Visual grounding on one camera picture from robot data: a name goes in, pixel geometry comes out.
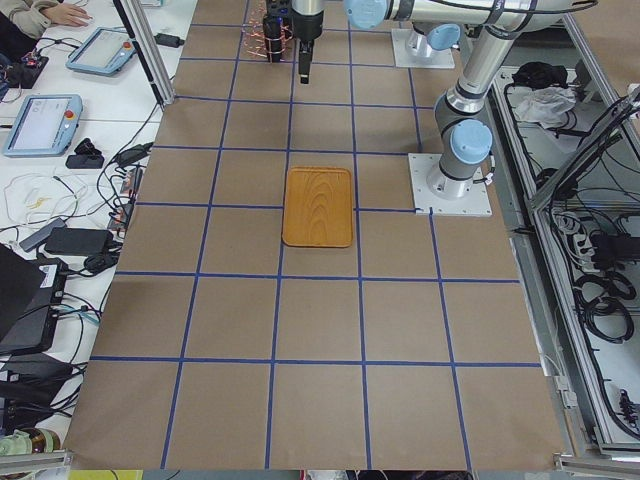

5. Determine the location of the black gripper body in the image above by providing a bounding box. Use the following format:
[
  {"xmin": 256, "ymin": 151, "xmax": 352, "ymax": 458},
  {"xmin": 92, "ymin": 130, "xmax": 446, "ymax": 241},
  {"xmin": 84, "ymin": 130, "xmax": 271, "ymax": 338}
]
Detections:
[{"xmin": 291, "ymin": 10, "xmax": 323, "ymax": 42}]

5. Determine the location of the dark wine bottle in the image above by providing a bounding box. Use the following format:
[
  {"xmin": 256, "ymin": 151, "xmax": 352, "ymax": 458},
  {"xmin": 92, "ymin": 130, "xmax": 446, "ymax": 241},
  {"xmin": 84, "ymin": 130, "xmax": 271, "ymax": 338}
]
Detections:
[{"xmin": 262, "ymin": 0, "xmax": 291, "ymax": 63}]

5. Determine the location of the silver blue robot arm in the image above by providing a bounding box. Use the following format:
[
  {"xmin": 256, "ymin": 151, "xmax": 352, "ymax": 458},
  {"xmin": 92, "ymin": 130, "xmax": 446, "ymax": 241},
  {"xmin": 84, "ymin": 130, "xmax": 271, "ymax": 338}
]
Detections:
[
  {"xmin": 343, "ymin": 1, "xmax": 597, "ymax": 126},
  {"xmin": 343, "ymin": 0, "xmax": 461, "ymax": 58}
]

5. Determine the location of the wooden tray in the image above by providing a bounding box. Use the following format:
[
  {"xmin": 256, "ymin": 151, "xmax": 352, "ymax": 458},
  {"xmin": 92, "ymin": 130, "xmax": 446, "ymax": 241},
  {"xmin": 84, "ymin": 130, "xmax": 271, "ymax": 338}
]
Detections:
[{"xmin": 282, "ymin": 166, "xmax": 354, "ymax": 248}]

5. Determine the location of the person hand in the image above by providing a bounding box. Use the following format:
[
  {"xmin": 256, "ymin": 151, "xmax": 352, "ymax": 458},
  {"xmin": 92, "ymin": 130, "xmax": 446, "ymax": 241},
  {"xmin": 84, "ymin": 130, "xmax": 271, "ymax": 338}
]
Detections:
[{"xmin": 41, "ymin": 3, "xmax": 93, "ymax": 27}]

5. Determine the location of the black power adapter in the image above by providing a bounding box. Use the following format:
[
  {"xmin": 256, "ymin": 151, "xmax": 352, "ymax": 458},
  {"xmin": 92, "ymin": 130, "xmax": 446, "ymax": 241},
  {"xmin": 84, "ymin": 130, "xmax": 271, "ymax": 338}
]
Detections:
[{"xmin": 154, "ymin": 33, "xmax": 185, "ymax": 48}]

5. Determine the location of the teach pendant far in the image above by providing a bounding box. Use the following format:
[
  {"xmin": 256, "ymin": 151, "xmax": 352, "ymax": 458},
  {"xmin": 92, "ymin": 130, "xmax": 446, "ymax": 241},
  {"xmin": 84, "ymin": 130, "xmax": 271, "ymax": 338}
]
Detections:
[{"xmin": 65, "ymin": 27, "xmax": 135, "ymax": 76}]

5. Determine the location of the teach pendant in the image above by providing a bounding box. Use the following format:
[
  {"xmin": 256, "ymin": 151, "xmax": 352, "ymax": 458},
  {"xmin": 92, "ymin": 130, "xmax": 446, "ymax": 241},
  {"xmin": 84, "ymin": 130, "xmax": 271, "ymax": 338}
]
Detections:
[
  {"xmin": 65, "ymin": 27, "xmax": 135, "ymax": 76},
  {"xmin": 2, "ymin": 94, "xmax": 83, "ymax": 158}
]

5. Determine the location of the teach pendant near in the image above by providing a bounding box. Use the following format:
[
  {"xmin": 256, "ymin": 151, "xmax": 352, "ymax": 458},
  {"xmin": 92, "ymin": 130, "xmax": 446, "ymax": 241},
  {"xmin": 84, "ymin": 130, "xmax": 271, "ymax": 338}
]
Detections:
[{"xmin": 2, "ymin": 94, "xmax": 83, "ymax": 158}]

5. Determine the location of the black laptop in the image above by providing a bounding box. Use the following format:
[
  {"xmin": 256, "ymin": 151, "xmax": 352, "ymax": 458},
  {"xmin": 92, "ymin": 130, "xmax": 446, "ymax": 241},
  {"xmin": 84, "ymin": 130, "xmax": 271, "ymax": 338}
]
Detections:
[{"xmin": 1, "ymin": 246, "xmax": 67, "ymax": 355}]

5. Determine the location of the copper wire bottle basket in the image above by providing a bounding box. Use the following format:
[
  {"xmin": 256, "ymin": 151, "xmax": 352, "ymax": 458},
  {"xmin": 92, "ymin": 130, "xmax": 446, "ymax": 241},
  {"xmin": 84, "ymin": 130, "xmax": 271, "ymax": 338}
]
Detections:
[{"xmin": 243, "ymin": 0, "xmax": 293, "ymax": 63}]

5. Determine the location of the aluminium frame post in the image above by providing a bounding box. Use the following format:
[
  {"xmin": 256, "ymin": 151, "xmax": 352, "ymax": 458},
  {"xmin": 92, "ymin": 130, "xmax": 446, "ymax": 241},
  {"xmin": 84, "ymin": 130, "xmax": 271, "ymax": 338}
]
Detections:
[{"xmin": 113, "ymin": 0, "xmax": 175, "ymax": 108}]

